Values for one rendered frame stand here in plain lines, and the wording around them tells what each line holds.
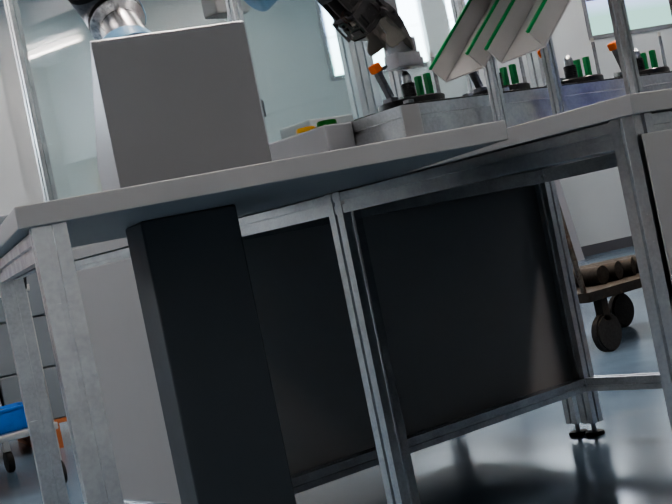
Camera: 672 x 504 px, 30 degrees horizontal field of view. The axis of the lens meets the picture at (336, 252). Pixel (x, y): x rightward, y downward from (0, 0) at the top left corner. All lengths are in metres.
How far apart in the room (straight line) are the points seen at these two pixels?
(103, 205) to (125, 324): 1.62
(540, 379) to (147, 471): 1.23
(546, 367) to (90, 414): 2.35
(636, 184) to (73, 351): 0.84
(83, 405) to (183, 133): 0.54
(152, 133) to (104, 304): 1.37
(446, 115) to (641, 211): 0.63
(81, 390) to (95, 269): 1.69
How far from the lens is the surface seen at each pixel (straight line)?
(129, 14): 2.56
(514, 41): 2.27
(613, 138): 1.89
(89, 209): 1.62
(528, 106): 2.56
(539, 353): 3.80
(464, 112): 2.44
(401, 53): 2.55
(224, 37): 2.04
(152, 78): 2.00
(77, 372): 1.64
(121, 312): 3.23
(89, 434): 1.64
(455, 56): 2.38
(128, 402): 3.30
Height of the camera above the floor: 0.73
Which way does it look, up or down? level
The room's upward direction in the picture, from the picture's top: 12 degrees counter-clockwise
